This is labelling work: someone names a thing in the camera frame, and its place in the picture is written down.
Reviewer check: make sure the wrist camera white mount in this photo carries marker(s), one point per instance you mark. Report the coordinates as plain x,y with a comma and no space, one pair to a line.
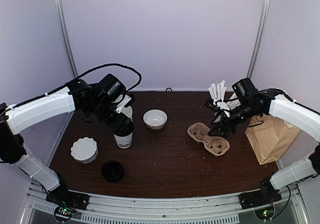
124,101
217,105

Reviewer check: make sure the white round ceramic bowl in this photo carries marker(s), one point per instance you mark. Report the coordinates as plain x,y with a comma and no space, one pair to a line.
155,119

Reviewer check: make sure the left aluminium corner post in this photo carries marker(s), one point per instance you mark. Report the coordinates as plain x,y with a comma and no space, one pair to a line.
66,39

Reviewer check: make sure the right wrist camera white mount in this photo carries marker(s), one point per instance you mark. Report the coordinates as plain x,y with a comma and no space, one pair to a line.
217,105

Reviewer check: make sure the bundle of white wrapped straws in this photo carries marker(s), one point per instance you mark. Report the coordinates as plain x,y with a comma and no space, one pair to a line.
218,90

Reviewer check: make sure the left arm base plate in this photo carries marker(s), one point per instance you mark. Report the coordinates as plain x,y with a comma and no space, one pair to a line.
72,200

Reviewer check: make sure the white paper coffee cup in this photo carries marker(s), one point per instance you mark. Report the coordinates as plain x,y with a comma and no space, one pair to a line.
124,142

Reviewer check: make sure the right aluminium corner post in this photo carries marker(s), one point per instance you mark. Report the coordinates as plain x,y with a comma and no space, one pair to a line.
264,14

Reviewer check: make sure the stack of white paper cups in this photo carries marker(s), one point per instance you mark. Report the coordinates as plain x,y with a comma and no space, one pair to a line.
127,112

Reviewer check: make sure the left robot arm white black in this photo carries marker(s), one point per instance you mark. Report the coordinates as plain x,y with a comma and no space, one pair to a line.
104,99

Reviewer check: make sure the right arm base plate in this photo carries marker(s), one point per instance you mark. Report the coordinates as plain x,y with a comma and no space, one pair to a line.
261,197

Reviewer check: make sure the aluminium corner post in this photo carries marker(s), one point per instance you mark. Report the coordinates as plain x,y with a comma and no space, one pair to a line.
66,39
264,14

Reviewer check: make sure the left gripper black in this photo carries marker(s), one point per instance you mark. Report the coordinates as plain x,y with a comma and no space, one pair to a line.
119,126

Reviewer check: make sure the brown paper bag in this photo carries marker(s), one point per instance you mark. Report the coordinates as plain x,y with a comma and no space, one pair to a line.
270,137

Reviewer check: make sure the aluminium front rail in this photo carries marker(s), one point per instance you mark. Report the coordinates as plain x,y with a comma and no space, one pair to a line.
222,209

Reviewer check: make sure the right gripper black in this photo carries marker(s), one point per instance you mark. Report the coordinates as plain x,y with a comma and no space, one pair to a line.
224,122

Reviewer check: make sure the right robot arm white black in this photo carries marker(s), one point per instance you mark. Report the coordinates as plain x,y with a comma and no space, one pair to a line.
277,103

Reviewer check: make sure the white scalloped ceramic dish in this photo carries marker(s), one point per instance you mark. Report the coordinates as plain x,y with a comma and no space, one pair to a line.
84,150

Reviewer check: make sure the stack of black lids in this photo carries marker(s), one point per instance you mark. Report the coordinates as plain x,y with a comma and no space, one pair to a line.
112,171

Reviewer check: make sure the brown pulp cup carrier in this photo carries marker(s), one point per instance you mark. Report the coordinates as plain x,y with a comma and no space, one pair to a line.
217,146

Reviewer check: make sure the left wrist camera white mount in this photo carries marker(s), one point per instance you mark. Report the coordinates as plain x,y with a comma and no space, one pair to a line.
124,101

